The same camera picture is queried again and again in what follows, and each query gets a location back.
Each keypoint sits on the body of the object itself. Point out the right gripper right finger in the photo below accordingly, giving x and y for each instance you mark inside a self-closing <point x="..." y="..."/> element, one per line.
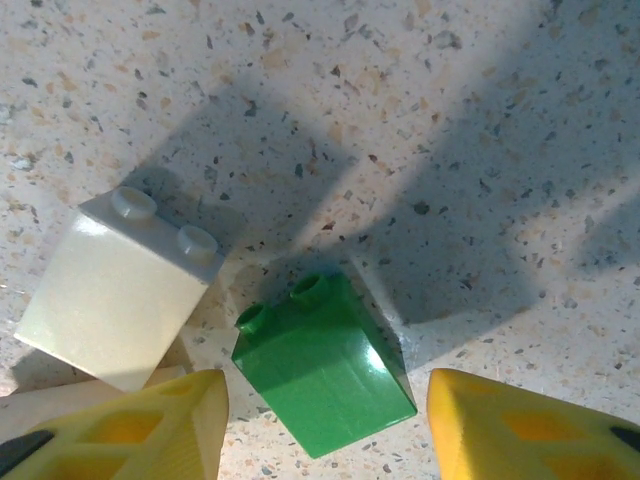
<point x="530" y="435"/>

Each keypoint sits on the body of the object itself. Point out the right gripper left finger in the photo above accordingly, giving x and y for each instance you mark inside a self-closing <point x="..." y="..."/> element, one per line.
<point x="125" y="440"/>

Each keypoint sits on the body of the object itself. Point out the cream long lego brick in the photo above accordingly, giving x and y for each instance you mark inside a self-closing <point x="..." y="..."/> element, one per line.
<point x="50" y="400"/>

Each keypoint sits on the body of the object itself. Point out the white sloped lego brick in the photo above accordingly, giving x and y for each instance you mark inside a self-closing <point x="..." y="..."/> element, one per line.
<point x="115" y="300"/>

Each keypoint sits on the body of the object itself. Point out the green sloped lego brick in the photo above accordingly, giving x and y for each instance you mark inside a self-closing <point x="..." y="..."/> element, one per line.
<point x="325" y="380"/>

